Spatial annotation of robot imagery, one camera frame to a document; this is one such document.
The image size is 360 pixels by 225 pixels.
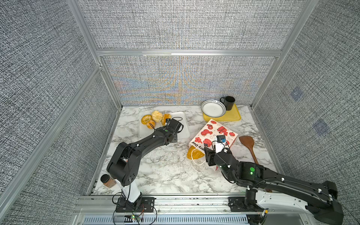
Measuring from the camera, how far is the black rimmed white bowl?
1126mm

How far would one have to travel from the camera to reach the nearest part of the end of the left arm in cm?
64

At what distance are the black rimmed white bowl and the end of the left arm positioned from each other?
1.46 feet
